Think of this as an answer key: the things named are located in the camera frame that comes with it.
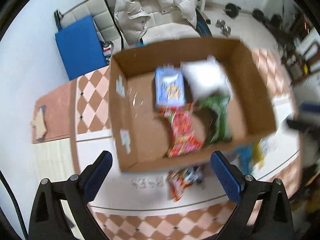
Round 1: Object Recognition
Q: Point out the yellow silver snack packet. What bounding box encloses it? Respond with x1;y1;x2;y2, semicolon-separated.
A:
251;137;269;170

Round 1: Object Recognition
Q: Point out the white soft plastic bag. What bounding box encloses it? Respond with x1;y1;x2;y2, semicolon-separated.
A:
181;55;233;102

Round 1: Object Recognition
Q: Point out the light blue tissue pack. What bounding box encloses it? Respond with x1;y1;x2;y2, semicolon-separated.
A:
155;67;185;108

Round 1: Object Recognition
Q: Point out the chrome dumbbell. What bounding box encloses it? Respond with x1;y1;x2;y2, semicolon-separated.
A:
215;19;232;37

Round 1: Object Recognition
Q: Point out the dark wooden chair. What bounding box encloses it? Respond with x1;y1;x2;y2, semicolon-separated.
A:
281;41;319;86

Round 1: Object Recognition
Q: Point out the cardboard box with blue print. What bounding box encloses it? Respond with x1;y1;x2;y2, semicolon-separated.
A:
107;37;278;173

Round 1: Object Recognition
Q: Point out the orange snack packet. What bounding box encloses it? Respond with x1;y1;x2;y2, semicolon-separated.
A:
167;166;204;202

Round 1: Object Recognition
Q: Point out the long blue snack pack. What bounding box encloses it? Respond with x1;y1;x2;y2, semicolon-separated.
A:
233;145;253;174

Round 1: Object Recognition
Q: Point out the green snack packet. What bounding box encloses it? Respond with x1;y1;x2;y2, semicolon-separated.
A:
197;94;233;147

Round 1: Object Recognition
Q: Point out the barbell on floor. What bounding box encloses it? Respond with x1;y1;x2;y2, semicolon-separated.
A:
224;3;265;23

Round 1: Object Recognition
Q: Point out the red snack packet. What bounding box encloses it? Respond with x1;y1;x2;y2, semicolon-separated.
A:
159;103;202;158

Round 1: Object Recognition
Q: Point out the blue folded mat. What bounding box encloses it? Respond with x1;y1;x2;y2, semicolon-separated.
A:
55;15;107;80

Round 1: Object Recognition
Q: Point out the white puffer jacket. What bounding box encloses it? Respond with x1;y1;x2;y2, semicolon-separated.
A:
114;0;199;46

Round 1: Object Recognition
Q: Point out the white padded chair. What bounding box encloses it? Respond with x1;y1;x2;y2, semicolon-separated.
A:
54;0;124;53

